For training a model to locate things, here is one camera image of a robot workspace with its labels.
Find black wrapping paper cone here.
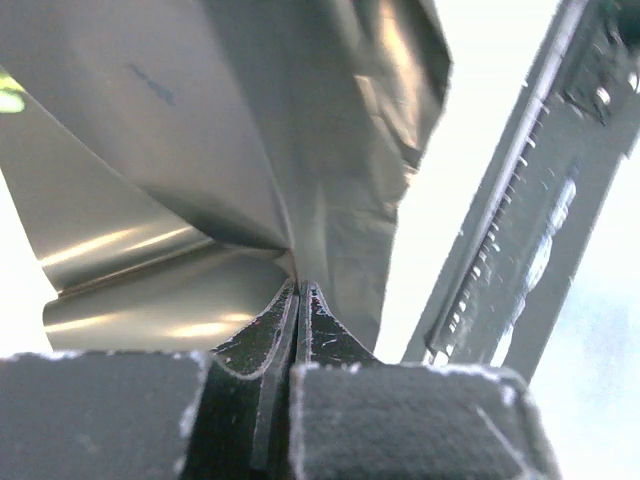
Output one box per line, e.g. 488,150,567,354
1,1,450,350

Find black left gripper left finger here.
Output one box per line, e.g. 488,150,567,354
1,284,299,479

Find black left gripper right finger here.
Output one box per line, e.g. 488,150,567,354
294,282,560,479

